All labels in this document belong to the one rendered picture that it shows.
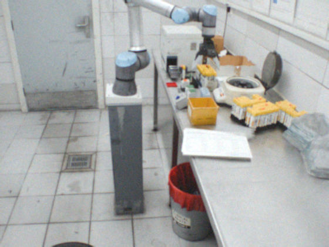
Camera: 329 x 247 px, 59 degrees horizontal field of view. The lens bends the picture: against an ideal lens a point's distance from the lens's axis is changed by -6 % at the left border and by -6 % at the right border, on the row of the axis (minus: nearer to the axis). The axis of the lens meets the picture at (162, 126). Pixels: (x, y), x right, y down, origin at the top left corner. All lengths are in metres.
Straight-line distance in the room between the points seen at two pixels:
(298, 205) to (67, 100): 3.08
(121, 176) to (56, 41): 1.98
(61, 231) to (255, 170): 1.44
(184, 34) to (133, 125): 0.79
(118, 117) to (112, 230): 0.81
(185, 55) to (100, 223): 1.36
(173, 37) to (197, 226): 1.30
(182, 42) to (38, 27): 1.83
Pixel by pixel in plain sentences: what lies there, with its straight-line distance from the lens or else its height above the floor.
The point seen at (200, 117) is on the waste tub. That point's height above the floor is 0.92.
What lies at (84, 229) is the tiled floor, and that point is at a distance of 2.24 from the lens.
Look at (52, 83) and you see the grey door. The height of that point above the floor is 0.35.
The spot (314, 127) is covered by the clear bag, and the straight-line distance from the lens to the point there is 1.50.
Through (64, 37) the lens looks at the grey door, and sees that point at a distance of 3.56.
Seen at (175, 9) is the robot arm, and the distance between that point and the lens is 1.59.
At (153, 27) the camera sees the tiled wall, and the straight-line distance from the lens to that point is 3.56.
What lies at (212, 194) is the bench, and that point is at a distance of 1.16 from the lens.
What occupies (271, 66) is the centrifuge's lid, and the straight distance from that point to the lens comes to 1.99.
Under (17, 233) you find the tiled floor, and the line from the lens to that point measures 2.35.
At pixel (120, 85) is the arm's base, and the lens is 1.80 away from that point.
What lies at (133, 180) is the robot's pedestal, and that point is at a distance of 2.10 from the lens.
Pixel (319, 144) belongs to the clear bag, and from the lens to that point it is 1.40.
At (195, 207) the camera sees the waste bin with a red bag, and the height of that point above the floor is 0.34.
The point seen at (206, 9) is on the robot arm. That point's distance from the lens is 1.65.
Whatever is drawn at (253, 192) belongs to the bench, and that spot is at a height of 0.88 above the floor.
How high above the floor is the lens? 1.63
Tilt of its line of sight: 29 degrees down
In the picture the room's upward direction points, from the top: 2 degrees clockwise
